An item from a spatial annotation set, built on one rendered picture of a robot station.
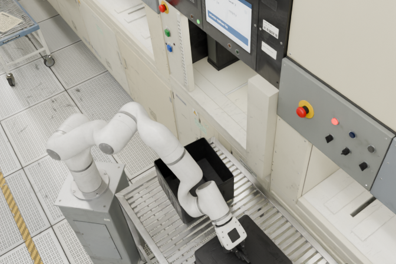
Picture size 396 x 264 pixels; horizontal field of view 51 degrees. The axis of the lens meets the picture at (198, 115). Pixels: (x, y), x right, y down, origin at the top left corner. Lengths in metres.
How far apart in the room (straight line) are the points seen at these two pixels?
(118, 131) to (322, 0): 0.80
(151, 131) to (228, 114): 0.83
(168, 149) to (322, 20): 0.65
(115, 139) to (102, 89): 2.29
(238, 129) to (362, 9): 1.13
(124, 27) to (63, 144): 1.33
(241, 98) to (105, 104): 1.64
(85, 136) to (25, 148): 1.88
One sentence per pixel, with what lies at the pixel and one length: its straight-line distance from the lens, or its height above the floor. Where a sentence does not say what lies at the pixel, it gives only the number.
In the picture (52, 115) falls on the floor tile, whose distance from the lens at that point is 3.68.
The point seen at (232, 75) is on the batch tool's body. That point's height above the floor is 0.87.
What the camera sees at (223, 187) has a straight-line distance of 1.86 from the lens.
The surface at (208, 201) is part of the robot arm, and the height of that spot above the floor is 1.09.
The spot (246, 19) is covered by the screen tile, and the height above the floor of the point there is 1.61.
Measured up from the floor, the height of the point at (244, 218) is 0.86.
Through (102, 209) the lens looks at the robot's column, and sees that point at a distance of 2.05.
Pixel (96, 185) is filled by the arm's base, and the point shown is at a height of 0.80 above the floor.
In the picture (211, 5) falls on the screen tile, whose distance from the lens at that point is 1.68.
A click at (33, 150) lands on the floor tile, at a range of 3.48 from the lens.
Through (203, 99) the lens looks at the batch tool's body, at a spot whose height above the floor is 0.87.
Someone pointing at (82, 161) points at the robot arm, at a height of 1.00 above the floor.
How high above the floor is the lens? 2.47
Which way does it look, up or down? 47 degrees down
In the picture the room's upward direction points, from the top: 6 degrees counter-clockwise
